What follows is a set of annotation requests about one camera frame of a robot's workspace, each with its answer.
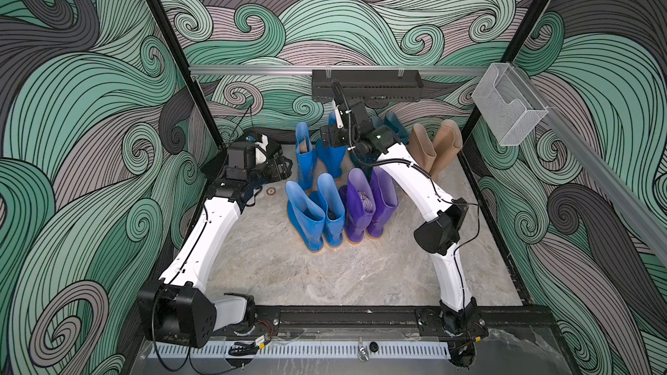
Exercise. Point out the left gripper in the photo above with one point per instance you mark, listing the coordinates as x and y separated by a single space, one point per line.
278 173

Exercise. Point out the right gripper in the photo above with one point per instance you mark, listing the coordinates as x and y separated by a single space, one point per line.
334 133

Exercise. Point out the teal boot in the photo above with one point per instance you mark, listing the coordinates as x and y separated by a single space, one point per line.
393 122
363 162

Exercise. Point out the small blue boot orange sole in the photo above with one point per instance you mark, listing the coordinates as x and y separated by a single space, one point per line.
306 156

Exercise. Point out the purple boot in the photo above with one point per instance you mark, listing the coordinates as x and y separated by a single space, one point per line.
385 199
358 201

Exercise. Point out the large blue boot front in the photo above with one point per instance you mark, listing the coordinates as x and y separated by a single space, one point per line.
327 198

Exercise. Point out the beige boot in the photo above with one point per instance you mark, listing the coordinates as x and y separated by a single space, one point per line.
447 143
421 147

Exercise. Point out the teal boot back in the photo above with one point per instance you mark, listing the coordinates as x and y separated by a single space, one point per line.
363 162

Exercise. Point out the beige boot back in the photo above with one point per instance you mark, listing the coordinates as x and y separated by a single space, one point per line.
421 147

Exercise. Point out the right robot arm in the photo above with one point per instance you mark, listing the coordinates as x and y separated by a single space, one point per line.
443 215

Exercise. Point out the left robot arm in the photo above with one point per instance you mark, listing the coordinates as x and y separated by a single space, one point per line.
175 309

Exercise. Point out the black case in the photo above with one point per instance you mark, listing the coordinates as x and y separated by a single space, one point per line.
213 166

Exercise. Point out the black wall shelf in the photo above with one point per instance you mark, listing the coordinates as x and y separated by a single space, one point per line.
393 85

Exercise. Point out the aluminium rail back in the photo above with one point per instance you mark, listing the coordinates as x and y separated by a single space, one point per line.
305 70

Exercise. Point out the aluminium rail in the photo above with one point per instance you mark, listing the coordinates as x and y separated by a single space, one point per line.
305 70
590 142

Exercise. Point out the clear mesh wall bin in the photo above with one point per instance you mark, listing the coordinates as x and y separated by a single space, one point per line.
509 103

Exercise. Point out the white slotted cable duct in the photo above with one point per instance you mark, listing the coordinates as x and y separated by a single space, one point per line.
311 349

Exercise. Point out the aluminium rail right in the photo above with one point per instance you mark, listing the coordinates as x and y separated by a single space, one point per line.
590 142

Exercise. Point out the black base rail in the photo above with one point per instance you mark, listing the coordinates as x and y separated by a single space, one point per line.
349 317

